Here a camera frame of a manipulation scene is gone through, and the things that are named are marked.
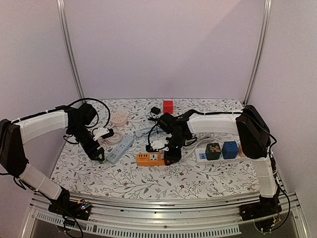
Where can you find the front aluminium rail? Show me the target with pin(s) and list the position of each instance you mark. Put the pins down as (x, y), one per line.
(193, 218)

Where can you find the left aluminium frame post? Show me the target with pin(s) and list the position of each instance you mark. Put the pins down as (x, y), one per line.
(68, 47)

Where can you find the pink round power strip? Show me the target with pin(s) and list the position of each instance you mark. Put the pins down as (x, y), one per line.
(118, 119)

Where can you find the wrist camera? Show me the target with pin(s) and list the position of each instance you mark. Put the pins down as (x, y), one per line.
(157, 145)
(102, 132)

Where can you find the orange power strip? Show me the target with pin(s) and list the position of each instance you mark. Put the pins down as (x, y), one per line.
(150, 159)

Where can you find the aluminium frame post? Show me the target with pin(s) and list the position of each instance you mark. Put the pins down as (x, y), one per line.
(68, 47)
(259, 51)

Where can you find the white multicolour power strip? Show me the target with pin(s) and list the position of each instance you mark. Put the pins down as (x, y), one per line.
(201, 158)

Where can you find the floral table mat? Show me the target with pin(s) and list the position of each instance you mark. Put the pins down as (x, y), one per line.
(183, 180)

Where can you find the blue cube socket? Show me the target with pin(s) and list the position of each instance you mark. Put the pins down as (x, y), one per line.
(229, 150)

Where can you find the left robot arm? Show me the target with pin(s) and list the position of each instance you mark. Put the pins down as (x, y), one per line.
(77, 122)

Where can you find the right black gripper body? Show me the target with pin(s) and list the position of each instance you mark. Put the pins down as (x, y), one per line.
(173, 151)

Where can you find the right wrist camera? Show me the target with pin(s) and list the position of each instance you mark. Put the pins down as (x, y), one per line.
(157, 145)

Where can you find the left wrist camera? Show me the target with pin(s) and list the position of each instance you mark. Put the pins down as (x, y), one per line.
(102, 132)

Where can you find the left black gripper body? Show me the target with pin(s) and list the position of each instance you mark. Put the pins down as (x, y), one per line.
(86, 146)

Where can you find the right aluminium frame post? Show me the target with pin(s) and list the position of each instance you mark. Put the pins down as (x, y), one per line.
(259, 51)

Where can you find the light blue power strip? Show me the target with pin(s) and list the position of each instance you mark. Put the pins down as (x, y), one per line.
(127, 141)

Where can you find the red cube socket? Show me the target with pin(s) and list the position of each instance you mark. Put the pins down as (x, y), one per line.
(168, 107)

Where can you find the beige cube socket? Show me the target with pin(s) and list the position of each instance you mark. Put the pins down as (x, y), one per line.
(240, 152)

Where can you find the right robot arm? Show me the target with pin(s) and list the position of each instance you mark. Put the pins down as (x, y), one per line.
(255, 139)

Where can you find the black power adapter with cable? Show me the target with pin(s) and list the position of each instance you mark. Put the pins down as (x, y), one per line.
(154, 114)

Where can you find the dark green cube socket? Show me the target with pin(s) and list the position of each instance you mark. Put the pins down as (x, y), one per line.
(213, 151)

